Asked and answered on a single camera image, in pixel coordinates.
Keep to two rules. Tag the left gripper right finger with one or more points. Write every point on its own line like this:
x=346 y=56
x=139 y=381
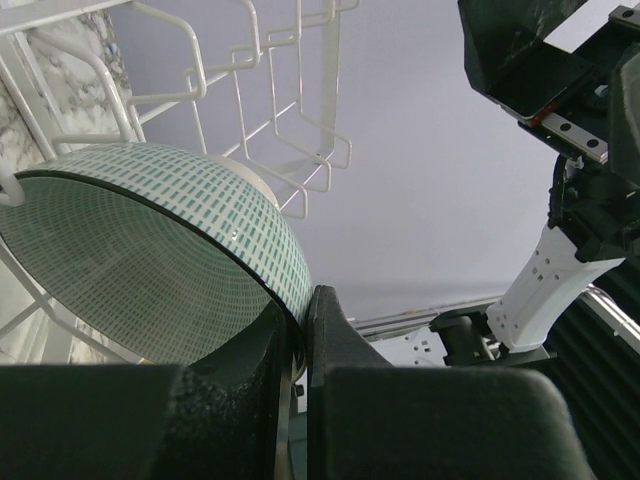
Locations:
x=368 y=419

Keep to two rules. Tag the teal ceramic bowl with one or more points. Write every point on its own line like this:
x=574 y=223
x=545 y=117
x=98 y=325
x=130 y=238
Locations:
x=166 y=252

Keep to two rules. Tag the white wire dish rack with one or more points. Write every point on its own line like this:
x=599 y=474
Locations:
x=131 y=115

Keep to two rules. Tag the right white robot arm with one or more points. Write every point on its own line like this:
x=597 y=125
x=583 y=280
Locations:
x=591 y=353

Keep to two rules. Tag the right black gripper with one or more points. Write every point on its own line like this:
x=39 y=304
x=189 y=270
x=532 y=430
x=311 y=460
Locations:
x=584 y=103

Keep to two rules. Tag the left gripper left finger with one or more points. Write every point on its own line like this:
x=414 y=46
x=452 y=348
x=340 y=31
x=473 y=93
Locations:
x=223 y=417

